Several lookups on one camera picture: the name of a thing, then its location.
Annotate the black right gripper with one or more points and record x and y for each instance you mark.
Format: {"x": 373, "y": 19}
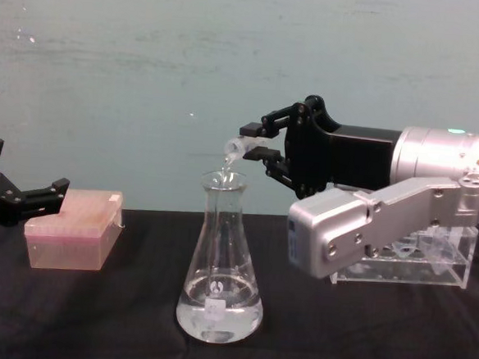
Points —
{"x": 348, "y": 154}

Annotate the small clear plastic tube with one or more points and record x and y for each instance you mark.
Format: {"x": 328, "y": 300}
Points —
{"x": 237, "y": 146}

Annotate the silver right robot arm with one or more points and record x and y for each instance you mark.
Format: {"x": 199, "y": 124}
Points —
{"x": 438, "y": 156}

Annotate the pink translucent plastic box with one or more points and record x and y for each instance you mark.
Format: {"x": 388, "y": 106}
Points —
{"x": 75, "y": 234}

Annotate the black table cloth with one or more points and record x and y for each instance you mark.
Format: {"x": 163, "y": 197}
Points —
{"x": 90, "y": 321}

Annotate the clear glass conical flask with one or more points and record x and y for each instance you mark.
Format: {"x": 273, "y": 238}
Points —
{"x": 219, "y": 309}

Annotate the clear acrylic tube rack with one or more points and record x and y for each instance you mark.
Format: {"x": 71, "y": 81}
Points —
{"x": 414, "y": 271}

